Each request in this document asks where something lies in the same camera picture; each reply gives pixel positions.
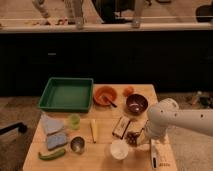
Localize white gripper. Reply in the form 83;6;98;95
137;122;165;144

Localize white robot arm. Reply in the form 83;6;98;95
137;98;213;145

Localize brown grape bunch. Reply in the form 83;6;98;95
125;132;140;146

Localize dark brown bowl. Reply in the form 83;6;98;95
126;94;148;115

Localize brown snack box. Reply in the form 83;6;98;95
112;116;130;139

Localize white cup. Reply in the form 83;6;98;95
110;140;129;160

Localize small orange fruit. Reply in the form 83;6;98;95
123;86;134;97

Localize orange bowl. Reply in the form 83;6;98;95
93;86;117;106

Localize dark spoon in bowl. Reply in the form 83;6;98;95
103;96;117;108

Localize yellow banana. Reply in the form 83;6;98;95
90;119;98;143

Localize small metal cup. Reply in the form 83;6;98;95
70;136;85;154

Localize small green cup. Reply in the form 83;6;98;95
68;114;80;130

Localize green plastic tray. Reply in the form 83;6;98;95
38;77;93;113

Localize blue sponge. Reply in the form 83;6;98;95
46;132;68;150

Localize green chili pepper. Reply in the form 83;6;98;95
38;148;66;161

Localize light blue triangular cloth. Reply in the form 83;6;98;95
41;114;64;135

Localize black chair leg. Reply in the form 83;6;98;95
0;122;28;135

